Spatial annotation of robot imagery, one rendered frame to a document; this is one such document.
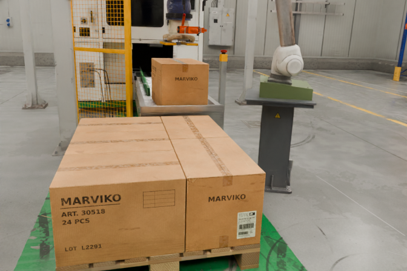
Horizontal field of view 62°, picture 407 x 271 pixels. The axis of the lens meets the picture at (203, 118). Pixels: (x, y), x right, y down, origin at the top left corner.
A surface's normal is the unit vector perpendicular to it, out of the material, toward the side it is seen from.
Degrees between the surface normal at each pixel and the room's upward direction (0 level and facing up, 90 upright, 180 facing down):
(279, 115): 90
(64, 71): 90
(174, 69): 90
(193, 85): 90
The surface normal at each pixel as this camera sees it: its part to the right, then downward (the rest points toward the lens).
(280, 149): -0.16, 0.24
